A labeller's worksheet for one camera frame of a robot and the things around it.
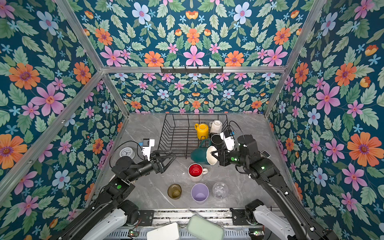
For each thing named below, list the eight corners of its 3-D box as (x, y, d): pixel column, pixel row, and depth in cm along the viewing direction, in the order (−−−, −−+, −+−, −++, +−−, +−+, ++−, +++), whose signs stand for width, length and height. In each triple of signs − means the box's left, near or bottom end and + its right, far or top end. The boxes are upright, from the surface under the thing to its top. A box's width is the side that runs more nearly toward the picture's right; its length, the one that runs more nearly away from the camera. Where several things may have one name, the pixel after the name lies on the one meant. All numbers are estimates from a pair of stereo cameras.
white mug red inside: (186, 178, 89) (185, 172, 82) (193, 166, 93) (192, 160, 87) (200, 185, 86) (200, 180, 80) (206, 173, 91) (207, 167, 84)
